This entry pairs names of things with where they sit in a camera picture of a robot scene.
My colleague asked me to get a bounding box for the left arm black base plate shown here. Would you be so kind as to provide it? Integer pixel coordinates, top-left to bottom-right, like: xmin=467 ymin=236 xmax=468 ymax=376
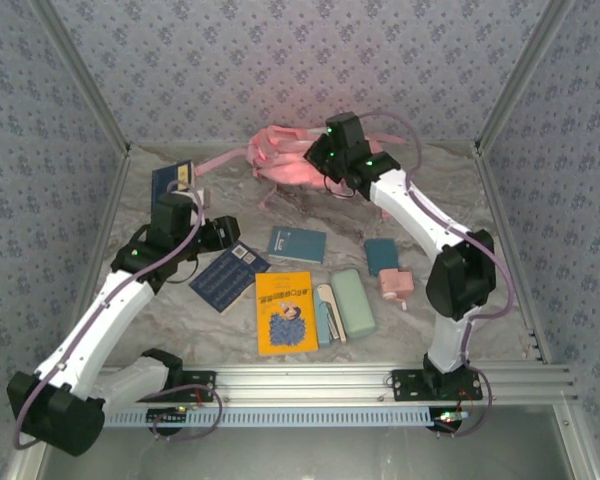
xmin=124 ymin=370 xmax=217 ymax=403

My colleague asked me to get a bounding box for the aluminium mounting rail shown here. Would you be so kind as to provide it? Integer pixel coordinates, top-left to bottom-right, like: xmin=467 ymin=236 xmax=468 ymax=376
xmin=32 ymin=364 xmax=580 ymax=407

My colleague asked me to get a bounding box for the aluminium lower frame leg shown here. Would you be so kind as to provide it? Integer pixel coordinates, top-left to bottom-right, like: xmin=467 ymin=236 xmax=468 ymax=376
xmin=552 ymin=403 xmax=600 ymax=480
xmin=4 ymin=439 xmax=56 ymax=480

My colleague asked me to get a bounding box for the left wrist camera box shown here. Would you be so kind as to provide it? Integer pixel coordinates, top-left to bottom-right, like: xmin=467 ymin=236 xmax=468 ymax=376
xmin=167 ymin=180 xmax=212 ymax=207

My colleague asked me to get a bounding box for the thick navy book yellow label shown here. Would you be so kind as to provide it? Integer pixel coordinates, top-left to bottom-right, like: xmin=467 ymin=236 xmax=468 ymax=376
xmin=151 ymin=159 xmax=199 ymax=204

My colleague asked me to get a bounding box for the light blue stapler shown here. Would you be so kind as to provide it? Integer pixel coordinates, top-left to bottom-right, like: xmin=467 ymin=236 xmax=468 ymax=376
xmin=313 ymin=283 xmax=349 ymax=350

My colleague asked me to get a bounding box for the black controller board with LEDs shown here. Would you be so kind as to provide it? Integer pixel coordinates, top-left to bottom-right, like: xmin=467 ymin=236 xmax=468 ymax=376
xmin=431 ymin=408 xmax=470 ymax=434
xmin=146 ymin=407 xmax=189 ymax=435

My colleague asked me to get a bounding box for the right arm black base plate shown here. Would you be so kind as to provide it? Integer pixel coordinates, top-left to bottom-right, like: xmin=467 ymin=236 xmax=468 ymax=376
xmin=390 ymin=369 xmax=484 ymax=403

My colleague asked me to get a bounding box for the mint green pencil case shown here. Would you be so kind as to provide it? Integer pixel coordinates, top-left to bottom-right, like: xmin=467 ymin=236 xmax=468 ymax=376
xmin=329 ymin=267 xmax=376 ymax=339

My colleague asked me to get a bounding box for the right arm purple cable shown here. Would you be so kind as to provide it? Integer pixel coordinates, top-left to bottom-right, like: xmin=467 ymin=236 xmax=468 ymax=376
xmin=359 ymin=112 xmax=519 ymax=361

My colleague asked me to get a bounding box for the grey metal panel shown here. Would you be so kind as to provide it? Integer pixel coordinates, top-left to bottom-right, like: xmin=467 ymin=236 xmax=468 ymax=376
xmin=34 ymin=419 xmax=579 ymax=480

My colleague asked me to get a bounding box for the pink student backpack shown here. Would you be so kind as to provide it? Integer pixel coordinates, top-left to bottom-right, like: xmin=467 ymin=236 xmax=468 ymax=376
xmin=194 ymin=124 xmax=407 ymax=214

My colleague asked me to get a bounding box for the orange book blue illustration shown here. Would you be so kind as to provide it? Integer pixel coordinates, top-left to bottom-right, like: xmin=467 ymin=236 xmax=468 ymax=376
xmin=254 ymin=271 xmax=320 ymax=356

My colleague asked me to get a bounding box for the thin navy booklet white print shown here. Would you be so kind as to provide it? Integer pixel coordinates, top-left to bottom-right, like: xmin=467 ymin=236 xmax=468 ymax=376
xmin=188 ymin=240 xmax=272 ymax=316

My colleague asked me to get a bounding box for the aluminium frame post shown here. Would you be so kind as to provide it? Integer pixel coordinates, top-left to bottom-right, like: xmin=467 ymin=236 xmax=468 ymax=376
xmin=473 ymin=0 xmax=577 ymax=157
xmin=29 ymin=0 xmax=132 ymax=157

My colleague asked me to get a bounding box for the aluminium side rail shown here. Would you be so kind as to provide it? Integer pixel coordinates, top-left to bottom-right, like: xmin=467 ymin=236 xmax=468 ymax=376
xmin=472 ymin=147 xmax=552 ymax=365
xmin=54 ymin=149 xmax=132 ymax=369

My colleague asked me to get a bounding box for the pink pencil sharpener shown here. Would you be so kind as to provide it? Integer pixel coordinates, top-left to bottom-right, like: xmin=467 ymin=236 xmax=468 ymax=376
xmin=378 ymin=268 xmax=414 ymax=312

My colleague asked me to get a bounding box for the pale blue slotted cable duct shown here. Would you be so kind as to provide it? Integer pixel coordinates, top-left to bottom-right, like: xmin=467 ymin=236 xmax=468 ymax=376
xmin=102 ymin=407 xmax=444 ymax=430

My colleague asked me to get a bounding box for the large teal notebook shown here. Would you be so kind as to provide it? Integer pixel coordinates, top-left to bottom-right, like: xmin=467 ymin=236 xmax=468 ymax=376
xmin=267 ymin=225 xmax=328 ymax=265

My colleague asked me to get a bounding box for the small teal notebook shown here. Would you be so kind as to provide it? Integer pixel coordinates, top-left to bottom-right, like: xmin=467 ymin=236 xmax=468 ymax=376
xmin=363 ymin=238 xmax=399 ymax=278

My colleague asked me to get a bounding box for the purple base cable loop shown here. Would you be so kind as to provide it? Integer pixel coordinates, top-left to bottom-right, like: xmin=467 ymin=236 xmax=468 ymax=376
xmin=437 ymin=374 xmax=496 ymax=439
xmin=149 ymin=384 xmax=224 ymax=442

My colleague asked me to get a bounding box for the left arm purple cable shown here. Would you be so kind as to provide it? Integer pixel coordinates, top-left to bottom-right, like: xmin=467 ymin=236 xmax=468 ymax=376
xmin=12 ymin=182 xmax=204 ymax=451

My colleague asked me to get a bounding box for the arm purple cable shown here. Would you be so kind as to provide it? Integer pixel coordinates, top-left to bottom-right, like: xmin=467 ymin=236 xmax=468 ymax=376
xmin=12 ymin=182 xmax=204 ymax=451
xmin=359 ymin=112 xmax=519 ymax=361

